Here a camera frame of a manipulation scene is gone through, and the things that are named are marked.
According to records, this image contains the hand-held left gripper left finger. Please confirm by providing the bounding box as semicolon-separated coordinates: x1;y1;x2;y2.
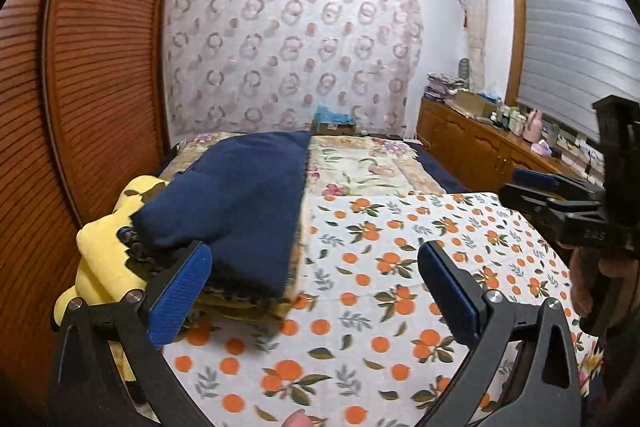
47;239;213;427

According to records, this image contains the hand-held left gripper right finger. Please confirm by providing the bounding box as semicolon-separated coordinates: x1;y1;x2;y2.
417;241;583;427

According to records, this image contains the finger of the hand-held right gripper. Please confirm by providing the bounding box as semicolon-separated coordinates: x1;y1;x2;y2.
498;183;571;234
511;167;605;200

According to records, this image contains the navy printed T-shirt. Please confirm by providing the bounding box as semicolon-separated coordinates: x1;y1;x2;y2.
131;131;312;300

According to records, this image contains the stack of folded clothes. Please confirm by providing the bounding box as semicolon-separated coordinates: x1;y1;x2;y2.
425;72;468;100

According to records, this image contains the person's right hand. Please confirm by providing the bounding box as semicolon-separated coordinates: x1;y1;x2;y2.
570;249;640;333

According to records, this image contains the pink bottle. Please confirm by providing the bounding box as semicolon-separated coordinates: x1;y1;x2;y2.
522;108;543;142

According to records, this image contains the navy dotted garment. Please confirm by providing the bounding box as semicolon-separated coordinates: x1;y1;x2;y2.
117;227;281;308

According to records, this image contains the wooden cabinet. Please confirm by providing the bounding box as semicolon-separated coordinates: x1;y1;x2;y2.
417;97;606;208

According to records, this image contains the row of small bottles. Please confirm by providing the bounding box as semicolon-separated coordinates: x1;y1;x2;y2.
487;102;526;132

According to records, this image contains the orange print bedsheet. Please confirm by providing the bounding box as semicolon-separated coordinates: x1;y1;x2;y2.
107;191;596;427

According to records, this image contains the yellow plush toy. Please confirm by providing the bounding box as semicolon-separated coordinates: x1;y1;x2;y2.
52;174;168;383

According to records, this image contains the navy blanket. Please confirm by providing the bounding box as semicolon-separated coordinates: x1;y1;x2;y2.
410;142;473;195

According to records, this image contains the open cardboard box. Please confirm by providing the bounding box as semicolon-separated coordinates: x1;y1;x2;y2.
450;89;496;118

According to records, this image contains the grey window blind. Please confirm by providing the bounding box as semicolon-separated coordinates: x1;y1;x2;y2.
515;0;640;142

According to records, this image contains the white side curtain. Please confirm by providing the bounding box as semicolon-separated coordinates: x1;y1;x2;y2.
460;0;488;90

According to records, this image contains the blue crumpled bag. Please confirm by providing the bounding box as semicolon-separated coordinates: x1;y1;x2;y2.
312;105;353;126

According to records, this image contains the brown slatted wardrobe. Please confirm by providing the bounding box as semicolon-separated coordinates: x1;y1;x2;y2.
0;0;183;388

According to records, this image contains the wooden window frame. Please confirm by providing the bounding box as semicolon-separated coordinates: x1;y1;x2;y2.
502;0;640;148

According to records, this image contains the ring patterned curtain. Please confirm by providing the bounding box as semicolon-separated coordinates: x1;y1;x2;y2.
162;0;426;138

